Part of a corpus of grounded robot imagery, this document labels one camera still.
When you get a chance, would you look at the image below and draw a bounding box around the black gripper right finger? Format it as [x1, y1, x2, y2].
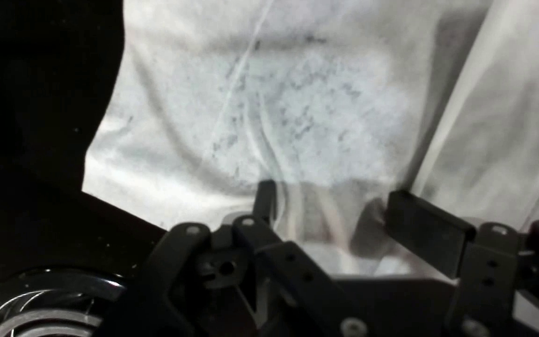
[386, 189, 539, 337]

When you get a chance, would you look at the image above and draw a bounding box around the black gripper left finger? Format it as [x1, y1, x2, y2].
[98, 178, 347, 337]

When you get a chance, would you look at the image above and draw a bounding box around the large coil burner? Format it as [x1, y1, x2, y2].
[0, 266, 132, 337]

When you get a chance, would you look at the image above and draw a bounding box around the black electric stove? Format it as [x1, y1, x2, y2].
[0, 0, 178, 337]

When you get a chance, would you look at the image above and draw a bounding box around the white paper towel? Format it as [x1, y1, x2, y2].
[81, 0, 539, 337]

